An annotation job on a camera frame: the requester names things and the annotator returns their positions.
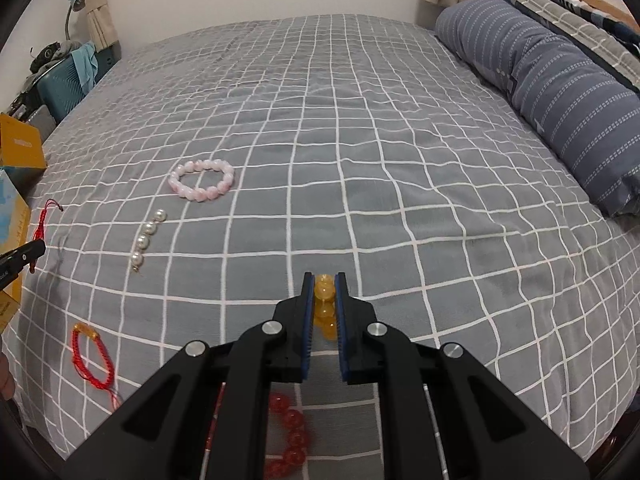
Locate wooden headboard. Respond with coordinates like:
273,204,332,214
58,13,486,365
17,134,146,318
555,0,640,21

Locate beige curtain beside lamp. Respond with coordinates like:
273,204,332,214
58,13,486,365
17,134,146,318
75,0,121,53

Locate blue desk lamp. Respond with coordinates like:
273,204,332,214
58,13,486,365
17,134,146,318
64,0,86,43

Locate grey suitcase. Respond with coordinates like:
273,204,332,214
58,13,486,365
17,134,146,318
22,102,55,143

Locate grey checked bed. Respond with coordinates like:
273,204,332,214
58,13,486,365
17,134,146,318
20,14,640,480

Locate black device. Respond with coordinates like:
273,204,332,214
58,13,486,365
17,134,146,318
30,42,76,73

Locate red bead bracelet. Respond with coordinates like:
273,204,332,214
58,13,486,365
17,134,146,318
265,392,311,480

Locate teal suitcase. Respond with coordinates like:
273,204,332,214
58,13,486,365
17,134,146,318
37,50,118,123

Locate blue striped pillow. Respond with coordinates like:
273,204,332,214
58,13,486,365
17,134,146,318
434,0,640,218

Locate red cord bracelet gold beads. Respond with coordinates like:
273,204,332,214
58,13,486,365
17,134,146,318
71,323,123,408

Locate grey checked pillow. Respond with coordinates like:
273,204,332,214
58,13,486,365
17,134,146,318
482,0,640,93

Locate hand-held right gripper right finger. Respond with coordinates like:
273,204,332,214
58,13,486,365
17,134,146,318
334,271,591,480

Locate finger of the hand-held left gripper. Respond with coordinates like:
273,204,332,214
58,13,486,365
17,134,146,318
0,239,46,291

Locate white pearl string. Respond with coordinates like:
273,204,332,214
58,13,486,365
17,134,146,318
129,208,167,276

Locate pink bead bracelet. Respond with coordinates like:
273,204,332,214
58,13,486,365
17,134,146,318
169,158,235,203

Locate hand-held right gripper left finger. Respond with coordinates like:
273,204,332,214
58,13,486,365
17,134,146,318
62,271,317,480

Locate blue and yellow cardboard box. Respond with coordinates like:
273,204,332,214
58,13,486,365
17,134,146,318
0,112,48,333

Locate teal cloth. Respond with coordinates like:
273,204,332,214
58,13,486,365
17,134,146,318
70,42,99,92

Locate amber bead bracelet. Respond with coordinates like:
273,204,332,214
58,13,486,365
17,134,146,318
314,272,341,343

